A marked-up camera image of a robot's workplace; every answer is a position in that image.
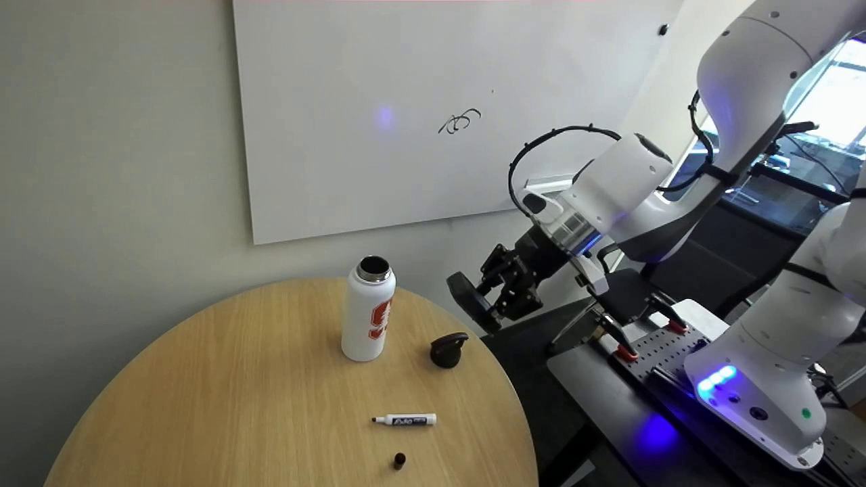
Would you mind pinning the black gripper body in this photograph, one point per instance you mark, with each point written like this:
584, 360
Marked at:
540, 253

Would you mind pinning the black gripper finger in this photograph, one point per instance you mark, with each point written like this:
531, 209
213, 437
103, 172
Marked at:
500, 262
517, 292

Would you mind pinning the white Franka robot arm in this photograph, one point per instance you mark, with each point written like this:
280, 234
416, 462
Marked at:
768, 70

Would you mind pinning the white whiteboard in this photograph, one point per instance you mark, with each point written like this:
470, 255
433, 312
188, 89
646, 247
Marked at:
316, 109

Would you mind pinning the black bottle cap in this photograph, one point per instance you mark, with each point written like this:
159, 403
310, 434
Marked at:
448, 351

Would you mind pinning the red clamp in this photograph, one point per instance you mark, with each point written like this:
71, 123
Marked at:
672, 323
617, 346

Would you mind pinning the white bottle with red logo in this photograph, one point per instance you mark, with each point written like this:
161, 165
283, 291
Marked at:
366, 315

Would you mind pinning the white perforated plate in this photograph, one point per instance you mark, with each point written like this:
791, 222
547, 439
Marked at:
666, 351

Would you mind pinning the black robot platform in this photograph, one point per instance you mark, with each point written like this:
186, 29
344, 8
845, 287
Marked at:
612, 423

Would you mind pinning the white dry erase marker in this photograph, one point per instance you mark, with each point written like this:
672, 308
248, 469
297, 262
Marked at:
410, 416

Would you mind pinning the black office chair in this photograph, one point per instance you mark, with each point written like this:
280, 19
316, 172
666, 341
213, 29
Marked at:
741, 266

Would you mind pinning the small black marker cap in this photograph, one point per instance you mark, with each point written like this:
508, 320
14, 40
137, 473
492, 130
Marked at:
400, 460

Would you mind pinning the round wooden table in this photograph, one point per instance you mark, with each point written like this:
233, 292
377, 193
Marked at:
226, 406

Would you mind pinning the black camera on stand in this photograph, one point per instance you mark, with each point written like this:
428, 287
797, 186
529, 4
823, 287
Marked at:
800, 128

